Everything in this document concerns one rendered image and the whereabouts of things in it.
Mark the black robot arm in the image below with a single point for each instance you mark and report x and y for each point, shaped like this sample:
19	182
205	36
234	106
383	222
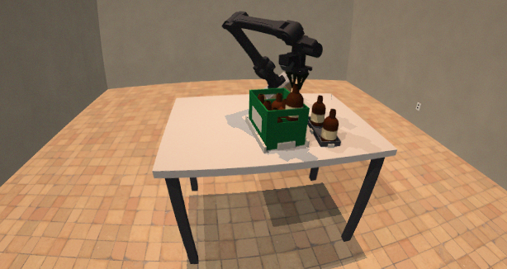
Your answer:
292	34

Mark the green plastic crate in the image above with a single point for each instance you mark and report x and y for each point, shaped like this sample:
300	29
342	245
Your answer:
265	122

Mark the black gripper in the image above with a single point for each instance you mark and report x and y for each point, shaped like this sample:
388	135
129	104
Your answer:
295	71

